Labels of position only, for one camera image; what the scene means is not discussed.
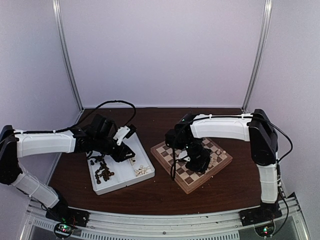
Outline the wooden chess board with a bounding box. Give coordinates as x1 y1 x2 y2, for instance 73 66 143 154
150 138 233 194

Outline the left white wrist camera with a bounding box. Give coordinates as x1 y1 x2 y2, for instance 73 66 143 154
113 124 137 146

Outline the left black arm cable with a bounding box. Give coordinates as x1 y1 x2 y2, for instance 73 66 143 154
72 99 137 131

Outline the light chess pawn piece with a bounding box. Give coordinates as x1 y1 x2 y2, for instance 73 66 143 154
220 150 227 159

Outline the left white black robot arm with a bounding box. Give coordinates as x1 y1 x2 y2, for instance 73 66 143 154
0 114 136 222

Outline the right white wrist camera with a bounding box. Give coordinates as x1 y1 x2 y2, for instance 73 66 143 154
176 150 191 162

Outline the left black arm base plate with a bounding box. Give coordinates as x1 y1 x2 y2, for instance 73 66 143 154
45 208 90 227

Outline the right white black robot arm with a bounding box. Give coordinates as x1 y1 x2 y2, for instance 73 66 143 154
165 109 280 221

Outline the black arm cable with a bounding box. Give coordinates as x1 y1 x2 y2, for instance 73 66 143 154
169 134 183 181
72 99 137 131

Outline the left controller board with LEDs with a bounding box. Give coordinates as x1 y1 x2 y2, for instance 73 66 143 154
53 223 75 239

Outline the white plastic compartment tray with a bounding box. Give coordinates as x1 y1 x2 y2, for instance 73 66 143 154
87 133 155 196

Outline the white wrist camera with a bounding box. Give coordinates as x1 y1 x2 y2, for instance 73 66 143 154
113 124 137 146
176 150 191 162

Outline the light chess king piece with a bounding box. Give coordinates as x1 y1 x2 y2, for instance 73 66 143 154
208 158 218 169

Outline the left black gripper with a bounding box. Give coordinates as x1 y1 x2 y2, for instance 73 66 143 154
93 134 135 163

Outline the right controller board with LEDs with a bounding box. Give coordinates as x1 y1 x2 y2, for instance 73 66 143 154
254 225 275 238

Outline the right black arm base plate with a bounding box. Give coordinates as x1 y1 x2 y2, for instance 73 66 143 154
239 207 283 227

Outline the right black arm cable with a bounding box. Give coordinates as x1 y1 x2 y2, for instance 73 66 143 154
169 134 183 181

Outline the right aluminium frame post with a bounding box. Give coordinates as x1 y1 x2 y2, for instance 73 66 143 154
241 0 273 113

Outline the pile of dark chess pieces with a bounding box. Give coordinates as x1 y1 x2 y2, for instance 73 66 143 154
89 155 115 185

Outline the left aluminium frame post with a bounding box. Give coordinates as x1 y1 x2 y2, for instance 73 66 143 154
52 0 84 112

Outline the pile of light chess pieces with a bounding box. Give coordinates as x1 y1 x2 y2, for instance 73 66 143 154
129 158 151 177

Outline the front aluminium frame rail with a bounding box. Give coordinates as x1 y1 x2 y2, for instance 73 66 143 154
18 196 313 240

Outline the aluminium frame post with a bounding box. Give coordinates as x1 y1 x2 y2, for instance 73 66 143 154
52 0 84 112
241 0 273 113

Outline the controller board with leds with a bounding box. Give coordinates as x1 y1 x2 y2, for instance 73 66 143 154
254 225 275 238
53 223 75 239

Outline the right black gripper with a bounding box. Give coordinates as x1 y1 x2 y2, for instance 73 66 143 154
183 137 212 174

